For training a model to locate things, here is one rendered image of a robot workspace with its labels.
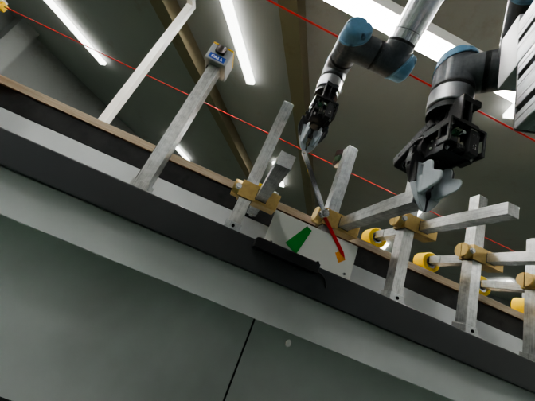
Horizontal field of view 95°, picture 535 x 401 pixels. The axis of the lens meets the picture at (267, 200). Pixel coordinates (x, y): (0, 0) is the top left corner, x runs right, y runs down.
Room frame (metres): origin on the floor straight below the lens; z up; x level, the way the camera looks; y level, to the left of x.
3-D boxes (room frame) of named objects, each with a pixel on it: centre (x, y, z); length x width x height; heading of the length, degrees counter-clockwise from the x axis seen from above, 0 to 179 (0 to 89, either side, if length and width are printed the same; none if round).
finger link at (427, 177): (0.35, -0.24, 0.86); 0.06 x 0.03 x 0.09; 5
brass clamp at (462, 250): (0.73, -0.71, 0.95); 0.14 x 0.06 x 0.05; 95
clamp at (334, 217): (0.69, -0.21, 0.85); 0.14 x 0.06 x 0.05; 95
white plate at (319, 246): (0.66, -0.16, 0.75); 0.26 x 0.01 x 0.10; 95
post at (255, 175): (0.67, 0.06, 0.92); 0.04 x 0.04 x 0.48; 5
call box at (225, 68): (0.64, 0.32, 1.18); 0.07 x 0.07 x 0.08; 5
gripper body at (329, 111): (0.59, -0.04, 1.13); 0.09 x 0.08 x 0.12; 5
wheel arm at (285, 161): (0.62, 0.02, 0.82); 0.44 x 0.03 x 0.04; 5
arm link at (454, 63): (0.36, -0.26, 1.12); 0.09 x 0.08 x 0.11; 49
